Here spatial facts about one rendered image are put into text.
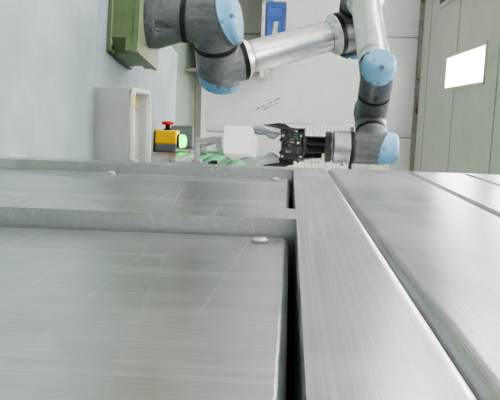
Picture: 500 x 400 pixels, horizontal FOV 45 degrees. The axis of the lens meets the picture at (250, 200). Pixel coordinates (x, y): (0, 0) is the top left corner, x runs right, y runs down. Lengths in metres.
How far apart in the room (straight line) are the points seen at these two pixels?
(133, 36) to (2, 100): 0.57
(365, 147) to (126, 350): 1.24
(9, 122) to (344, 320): 0.89
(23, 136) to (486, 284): 0.92
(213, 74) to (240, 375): 1.48
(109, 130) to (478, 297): 1.25
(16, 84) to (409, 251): 0.86
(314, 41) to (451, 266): 1.48
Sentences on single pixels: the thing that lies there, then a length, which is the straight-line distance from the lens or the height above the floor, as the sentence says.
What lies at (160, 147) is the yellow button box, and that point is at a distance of 2.00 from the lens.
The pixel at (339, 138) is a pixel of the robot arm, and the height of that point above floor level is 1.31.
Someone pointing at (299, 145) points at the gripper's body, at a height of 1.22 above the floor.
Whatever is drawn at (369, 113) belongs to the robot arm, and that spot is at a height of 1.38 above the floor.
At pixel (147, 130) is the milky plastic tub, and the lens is 1.56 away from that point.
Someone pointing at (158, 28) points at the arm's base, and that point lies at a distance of 1.57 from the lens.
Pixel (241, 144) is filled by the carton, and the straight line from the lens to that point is 1.33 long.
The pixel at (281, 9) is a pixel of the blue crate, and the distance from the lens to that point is 6.99.
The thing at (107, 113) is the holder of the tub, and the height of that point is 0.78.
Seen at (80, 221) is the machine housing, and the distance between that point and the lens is 0.38.
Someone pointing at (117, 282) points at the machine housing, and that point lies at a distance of 0.26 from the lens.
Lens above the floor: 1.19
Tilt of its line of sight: 4 degrees down
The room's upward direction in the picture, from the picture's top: 92 degrees clockwise
